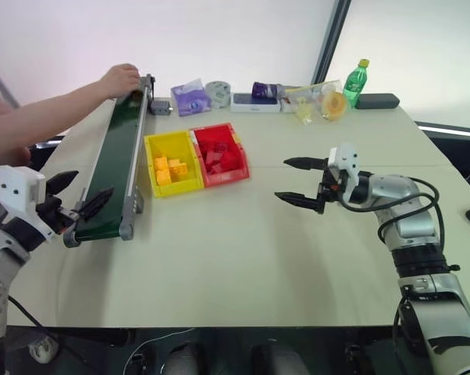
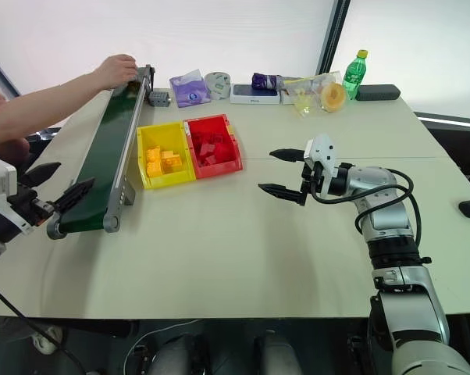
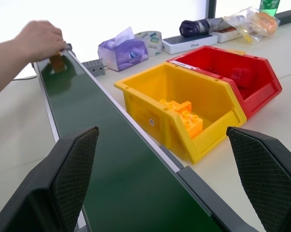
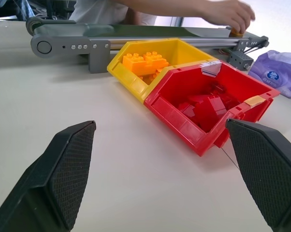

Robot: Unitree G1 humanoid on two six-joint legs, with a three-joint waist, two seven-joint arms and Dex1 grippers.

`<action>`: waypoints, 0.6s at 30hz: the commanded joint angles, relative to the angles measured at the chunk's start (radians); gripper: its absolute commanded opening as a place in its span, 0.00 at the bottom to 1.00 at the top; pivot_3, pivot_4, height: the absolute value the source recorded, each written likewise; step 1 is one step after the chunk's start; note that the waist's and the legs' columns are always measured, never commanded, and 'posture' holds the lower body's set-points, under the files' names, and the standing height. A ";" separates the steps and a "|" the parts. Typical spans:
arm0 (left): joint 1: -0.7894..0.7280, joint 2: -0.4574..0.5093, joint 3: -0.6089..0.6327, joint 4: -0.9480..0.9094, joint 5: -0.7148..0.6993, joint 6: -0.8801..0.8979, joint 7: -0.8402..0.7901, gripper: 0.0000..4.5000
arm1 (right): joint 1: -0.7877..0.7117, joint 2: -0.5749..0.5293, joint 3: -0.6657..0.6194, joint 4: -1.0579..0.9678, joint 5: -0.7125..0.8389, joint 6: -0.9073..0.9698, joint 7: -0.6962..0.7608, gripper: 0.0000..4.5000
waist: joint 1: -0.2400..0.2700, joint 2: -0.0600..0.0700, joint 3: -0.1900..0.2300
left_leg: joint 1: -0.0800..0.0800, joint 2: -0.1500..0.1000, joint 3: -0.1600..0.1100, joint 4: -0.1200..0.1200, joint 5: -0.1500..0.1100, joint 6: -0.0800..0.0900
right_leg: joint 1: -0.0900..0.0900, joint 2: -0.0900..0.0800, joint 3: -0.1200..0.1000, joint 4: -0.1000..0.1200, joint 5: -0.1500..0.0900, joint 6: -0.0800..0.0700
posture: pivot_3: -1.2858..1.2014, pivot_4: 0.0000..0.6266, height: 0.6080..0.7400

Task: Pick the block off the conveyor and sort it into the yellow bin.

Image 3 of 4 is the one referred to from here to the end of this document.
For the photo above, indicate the yellow flat toy brick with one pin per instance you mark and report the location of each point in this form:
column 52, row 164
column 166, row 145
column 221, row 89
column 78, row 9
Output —
column 175, row 105

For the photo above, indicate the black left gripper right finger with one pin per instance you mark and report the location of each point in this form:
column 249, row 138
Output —
column 264, row 174

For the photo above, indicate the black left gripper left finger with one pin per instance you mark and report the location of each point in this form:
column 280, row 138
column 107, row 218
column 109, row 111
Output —
column 63, row 174

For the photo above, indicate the clear tape roll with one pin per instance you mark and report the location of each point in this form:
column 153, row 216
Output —
column 150, row 41

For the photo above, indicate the white tray of raw meat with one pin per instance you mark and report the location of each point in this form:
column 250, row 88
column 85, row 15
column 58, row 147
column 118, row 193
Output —
column 228, row 33

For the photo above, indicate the grey perforated metal block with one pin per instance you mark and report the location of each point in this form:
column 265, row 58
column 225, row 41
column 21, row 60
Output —
column 94, row 67

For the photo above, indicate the yellow plastic bin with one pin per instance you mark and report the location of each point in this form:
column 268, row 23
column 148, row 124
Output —
column 184, row 96

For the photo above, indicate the dark grey bar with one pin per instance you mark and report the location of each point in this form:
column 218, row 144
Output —
column 288, row 17

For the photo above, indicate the orange toy brick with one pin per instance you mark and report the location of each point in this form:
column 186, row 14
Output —
column 56, row 63

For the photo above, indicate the white phone box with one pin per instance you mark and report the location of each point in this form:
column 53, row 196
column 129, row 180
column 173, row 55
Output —
column 191, row 42

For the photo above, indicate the clear plastic bag with bread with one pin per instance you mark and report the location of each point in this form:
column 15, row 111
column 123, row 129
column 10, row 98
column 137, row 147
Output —
column 254, row 21

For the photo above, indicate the red plastic bin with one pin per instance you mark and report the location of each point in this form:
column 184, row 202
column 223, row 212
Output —
column 251, row 72

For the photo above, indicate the green conveyor belt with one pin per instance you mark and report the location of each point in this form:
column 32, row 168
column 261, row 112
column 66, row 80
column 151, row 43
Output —
column 116, row 157

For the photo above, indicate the red toy brick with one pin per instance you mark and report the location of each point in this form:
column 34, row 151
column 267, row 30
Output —
column 242, row 76

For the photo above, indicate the green plastic bottle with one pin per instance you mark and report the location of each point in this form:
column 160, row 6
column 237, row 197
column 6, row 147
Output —
column 269, row 6

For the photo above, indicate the person's bare hand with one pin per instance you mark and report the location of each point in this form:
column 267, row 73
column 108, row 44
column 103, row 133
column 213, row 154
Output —
column 39, row 39

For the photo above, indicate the purple tissue pack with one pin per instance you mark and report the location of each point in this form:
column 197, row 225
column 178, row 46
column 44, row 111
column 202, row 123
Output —
column 123, row 53

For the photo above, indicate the folded dark umbrella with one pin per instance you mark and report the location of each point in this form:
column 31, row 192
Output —
column 203, row 25

